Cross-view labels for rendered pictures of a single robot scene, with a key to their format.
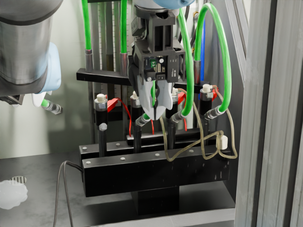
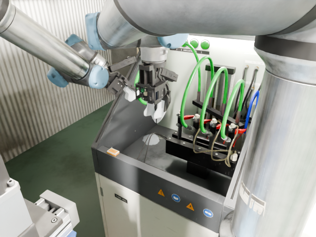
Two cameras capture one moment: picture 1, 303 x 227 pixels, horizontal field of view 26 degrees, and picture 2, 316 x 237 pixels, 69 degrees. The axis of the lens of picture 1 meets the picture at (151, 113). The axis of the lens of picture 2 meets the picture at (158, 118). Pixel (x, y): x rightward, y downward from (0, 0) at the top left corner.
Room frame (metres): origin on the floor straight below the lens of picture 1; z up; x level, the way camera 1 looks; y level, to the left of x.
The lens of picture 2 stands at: (0.53, -0.49, 1.59)
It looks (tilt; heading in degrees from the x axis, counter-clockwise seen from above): 28 degrees down; 45
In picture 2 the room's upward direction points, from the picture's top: straight up
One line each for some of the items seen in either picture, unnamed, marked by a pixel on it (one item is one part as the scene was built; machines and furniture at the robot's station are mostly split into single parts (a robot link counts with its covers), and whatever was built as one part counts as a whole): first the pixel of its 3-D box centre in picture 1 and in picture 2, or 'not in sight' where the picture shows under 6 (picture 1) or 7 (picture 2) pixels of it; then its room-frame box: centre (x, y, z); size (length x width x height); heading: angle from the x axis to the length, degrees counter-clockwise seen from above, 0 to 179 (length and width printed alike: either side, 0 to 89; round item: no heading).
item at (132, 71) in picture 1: (141, 70); not in sight; (1.01, 0.02, 1.31); 0.05 x 0.02 x 0.09; 102
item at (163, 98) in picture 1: (165, 99); (157, 113); (1.00, -0.02, 1.26); 0.06 x 0.03 x 0.09; 12
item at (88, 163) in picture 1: (154, 174); (201, 158); (1.31, -0.01, 0.91); 0.34 x 0.10 x 0.15; 102
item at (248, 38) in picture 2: not in sight; (209, 35); (1.54, 0.17, 1.43); 0.54 x 0.03 x 0.02; 102
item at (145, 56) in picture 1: (157, 42); (153, 81); (0.99, -0.01, 1.37); 0.09 x 0.08 x 0.12; 12
